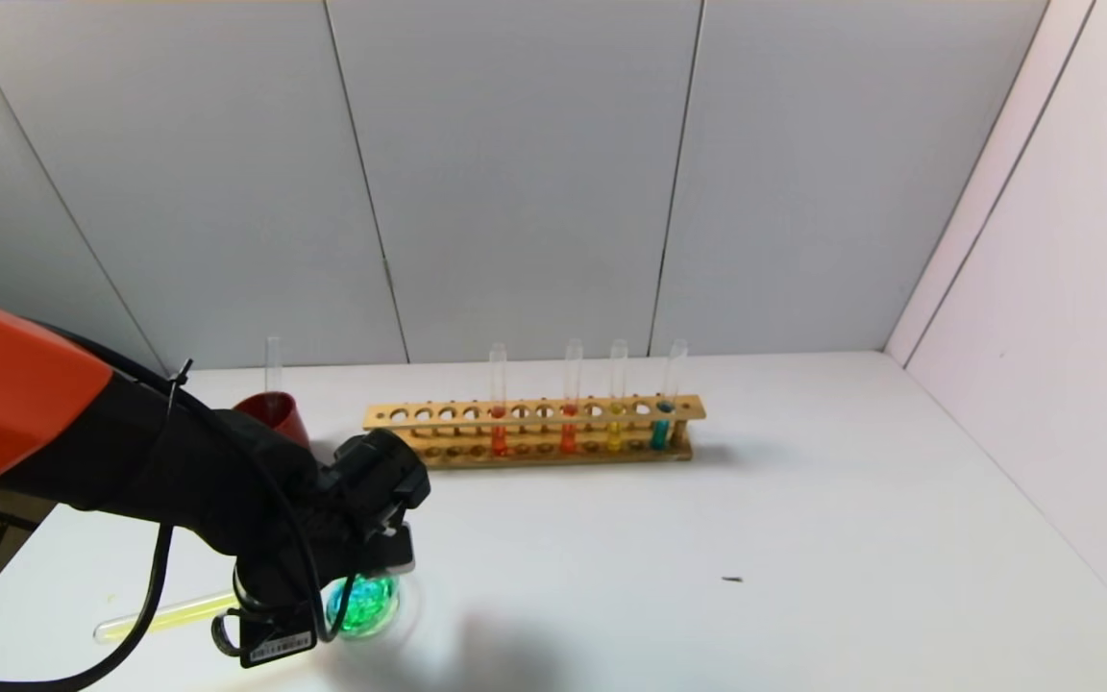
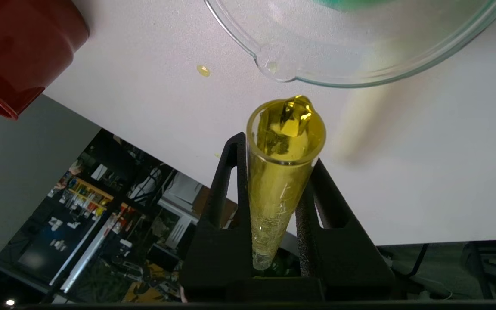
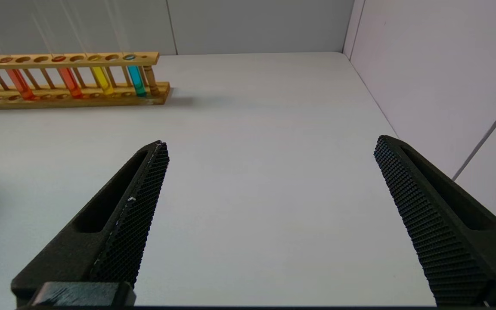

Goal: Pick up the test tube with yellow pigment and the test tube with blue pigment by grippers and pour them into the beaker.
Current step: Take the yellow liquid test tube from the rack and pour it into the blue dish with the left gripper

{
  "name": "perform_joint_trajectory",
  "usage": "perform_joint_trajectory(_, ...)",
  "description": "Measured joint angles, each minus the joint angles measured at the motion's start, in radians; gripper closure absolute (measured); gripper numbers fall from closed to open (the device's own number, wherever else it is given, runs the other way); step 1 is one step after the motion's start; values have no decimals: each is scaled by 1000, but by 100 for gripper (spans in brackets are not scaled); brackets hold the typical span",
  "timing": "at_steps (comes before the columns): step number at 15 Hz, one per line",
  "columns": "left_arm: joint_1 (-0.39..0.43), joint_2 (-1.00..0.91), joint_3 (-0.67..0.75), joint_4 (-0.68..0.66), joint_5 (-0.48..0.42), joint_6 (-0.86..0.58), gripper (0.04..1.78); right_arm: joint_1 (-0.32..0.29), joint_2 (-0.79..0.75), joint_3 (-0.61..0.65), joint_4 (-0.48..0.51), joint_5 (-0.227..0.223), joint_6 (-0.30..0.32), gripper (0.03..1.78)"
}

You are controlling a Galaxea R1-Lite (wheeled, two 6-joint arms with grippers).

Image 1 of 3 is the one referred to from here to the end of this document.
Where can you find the yellow pigment glass test tube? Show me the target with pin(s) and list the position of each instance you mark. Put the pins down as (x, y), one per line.
(614, 437)
(174, 615)

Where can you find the blue pigment glass test tube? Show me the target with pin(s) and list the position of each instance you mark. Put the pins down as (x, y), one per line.
(659, 434)
(273, 370)

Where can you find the orange pigment glass test tube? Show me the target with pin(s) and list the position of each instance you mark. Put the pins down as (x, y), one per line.
(568, 439)
(499, 441)

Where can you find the dark red plastic cup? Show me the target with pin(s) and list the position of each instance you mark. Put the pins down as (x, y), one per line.
(284, 415)

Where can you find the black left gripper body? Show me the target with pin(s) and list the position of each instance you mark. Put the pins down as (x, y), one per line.
(277, 642)

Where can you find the clear glass dish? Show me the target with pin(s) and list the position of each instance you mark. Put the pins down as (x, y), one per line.
(371, 605)

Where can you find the wooden test tube rack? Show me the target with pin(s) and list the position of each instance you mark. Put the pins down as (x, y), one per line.
(553, 420)

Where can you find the orange and black left arm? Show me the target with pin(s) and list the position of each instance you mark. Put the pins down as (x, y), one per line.
(35, 413)

